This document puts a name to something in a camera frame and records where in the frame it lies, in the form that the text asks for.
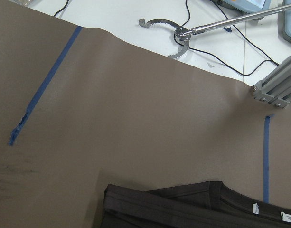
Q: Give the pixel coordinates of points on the dark brown t-shirt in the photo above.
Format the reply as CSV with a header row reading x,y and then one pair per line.
x,y
209,204

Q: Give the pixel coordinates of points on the metal grabber tool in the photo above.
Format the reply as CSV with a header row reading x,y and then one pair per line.
x,y
184,34

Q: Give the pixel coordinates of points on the grey device on floor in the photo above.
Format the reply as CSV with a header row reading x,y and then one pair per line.
x,y
287,25

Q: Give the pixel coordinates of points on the aluminium extrusion post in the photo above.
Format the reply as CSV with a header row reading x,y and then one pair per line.
x,y
275,89

